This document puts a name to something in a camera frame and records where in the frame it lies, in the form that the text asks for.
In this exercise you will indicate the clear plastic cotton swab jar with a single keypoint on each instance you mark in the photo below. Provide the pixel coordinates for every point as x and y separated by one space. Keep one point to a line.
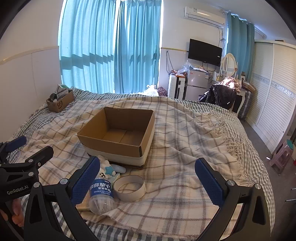
101 194

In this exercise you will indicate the cream plaid fringed blanket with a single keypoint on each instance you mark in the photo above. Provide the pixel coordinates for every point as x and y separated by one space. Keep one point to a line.
185 139

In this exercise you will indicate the pink cloth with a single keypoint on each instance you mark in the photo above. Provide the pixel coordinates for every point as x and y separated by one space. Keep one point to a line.
230 82

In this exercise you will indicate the brown flat cartons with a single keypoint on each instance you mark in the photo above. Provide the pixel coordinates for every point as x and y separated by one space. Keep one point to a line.
249 86

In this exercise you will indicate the oval white vanity mirror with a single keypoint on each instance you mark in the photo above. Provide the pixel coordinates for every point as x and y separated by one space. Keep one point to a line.
229 63

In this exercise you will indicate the black jacket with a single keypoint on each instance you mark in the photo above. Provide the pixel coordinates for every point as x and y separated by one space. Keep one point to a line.
219 96

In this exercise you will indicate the white air conditioner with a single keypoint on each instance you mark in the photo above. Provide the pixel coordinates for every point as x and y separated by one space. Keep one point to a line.
203 16

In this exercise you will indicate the silver fridge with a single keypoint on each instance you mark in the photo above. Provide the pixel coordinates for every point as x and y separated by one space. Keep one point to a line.
196 83

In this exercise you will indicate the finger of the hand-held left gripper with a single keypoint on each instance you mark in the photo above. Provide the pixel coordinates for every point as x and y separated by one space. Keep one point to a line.
42 154
17 141

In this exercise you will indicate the wide blue curtain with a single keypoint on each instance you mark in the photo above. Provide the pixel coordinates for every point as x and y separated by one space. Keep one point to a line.
87 46

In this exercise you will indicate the purple plastic stool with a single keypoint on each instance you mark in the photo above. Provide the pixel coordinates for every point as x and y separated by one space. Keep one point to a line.
281 157

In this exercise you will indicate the white dressing table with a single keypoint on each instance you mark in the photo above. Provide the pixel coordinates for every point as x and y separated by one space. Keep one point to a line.
239 99

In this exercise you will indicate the dark floral bag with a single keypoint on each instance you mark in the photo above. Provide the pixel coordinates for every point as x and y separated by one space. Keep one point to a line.
162 92

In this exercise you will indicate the green white carton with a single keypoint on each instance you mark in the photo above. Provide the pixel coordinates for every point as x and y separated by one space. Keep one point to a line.
62 88

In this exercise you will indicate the white toy with blue star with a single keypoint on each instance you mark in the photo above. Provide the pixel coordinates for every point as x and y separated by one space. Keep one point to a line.
106 170

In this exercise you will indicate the white suitcase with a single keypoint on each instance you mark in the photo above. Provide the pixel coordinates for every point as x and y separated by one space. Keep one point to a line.
175 87

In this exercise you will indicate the black wall television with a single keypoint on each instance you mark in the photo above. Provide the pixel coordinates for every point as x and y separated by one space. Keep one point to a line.
204 52

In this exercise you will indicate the yellow box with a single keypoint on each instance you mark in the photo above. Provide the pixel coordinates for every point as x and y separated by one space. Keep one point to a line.
83 204

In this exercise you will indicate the large cardboard box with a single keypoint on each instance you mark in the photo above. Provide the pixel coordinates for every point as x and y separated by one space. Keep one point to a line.
120 136

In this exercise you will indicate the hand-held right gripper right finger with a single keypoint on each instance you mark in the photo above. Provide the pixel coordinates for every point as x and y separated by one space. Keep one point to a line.
209 180

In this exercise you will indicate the clear plastic bag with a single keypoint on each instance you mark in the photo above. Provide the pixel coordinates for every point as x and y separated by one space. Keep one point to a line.
185 67

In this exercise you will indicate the white louvred wardrobe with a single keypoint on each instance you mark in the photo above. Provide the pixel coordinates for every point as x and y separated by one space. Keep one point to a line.
270 92

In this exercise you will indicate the white plastic bag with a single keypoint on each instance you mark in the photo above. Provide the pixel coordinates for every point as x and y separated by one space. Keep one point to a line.
151 90

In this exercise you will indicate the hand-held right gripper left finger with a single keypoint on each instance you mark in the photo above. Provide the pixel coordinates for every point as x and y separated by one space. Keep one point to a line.
85 180

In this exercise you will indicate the grey checkered storage box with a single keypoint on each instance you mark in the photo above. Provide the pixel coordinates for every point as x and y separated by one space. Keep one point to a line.
246 104

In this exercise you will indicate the narrow blue curtain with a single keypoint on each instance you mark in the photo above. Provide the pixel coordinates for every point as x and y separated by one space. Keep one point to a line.
238 46

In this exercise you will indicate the person's left hand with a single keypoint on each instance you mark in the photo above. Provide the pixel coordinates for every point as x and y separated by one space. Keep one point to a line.
15 208

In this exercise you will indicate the small cardboard box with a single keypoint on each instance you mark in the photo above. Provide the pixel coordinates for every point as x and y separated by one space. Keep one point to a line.
59 105

